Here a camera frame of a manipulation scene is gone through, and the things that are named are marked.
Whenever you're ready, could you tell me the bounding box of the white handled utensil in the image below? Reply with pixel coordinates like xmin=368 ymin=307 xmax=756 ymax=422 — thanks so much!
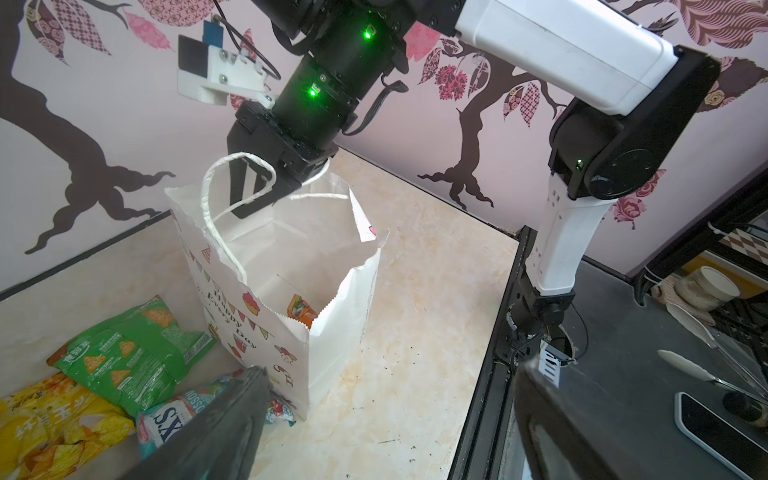
xmin=656 ymin=349 xmax=768 ymax=397

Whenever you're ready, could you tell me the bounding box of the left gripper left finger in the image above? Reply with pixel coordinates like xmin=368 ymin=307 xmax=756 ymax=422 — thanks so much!
xmin=122 ymin=367 xmax=271 ymax=479

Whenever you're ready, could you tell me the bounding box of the smartphone on side table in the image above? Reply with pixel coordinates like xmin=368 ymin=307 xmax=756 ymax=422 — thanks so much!
xmin=674 ymin=392 xmax=767 ymax=479

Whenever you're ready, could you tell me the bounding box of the yellow chip bag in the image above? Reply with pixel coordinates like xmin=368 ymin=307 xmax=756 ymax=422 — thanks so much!
xmin=1 ymin=373 xmax=135 ymax=479

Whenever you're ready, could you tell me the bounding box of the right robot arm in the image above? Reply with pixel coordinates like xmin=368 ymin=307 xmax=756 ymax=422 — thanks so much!
xmin=227 ymin=1 xmax=721 ymax=345

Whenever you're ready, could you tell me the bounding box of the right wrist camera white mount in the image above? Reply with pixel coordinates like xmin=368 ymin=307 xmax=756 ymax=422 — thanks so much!
xmin=177 ymin=17 xmax=276 ymax=109

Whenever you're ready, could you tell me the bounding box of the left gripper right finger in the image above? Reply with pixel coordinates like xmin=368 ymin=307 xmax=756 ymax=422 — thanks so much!
xmin=514 ymin=357 xmax=660 ymax=479

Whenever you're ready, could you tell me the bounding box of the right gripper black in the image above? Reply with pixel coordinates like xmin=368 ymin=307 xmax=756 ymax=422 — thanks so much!
xmin=227 ymin=101 xmax=336 ymax=219

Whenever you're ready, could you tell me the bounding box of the green snack bag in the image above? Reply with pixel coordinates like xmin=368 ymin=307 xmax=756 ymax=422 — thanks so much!
xmin=47 ymin=296 xmax=216 ymax=417

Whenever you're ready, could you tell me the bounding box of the white paper bag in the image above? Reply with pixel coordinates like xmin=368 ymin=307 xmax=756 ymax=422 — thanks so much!
xmin=166 ymin=162 xmax=387 ymax=418

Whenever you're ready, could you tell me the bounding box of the orange colourful snack bag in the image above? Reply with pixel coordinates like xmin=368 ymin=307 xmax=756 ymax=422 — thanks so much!
xmin=286 ymin=294 xmax=318 ymax=329

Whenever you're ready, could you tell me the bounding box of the white cup outside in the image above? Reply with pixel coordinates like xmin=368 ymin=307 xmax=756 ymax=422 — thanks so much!
xmin=674 ymin=266 xmax=740 ymax=311

